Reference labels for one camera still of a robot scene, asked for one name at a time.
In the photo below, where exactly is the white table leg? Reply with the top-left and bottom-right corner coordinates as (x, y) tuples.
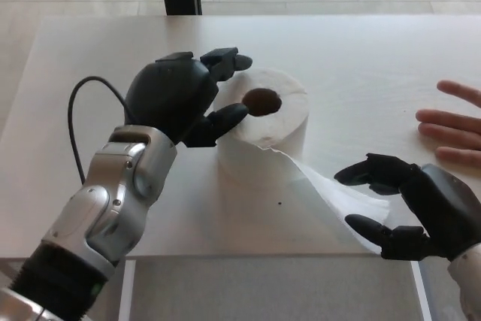
(410, 260), (433, 321)
(119, 259), (136, 321)

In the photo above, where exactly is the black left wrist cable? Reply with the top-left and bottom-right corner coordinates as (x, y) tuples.
(67, 75), (131, 185)

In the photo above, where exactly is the white toilet paper roll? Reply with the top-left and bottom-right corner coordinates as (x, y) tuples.
(216, 67), (391, 256)

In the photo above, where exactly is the person's bare hand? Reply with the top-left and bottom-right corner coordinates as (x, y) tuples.
(416, 79), (481, 168)

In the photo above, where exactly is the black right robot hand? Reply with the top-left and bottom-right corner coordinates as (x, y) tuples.
(333, 153), (481, 262)

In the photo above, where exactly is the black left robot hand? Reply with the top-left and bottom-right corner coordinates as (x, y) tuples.
(123, 47), (253, 149)

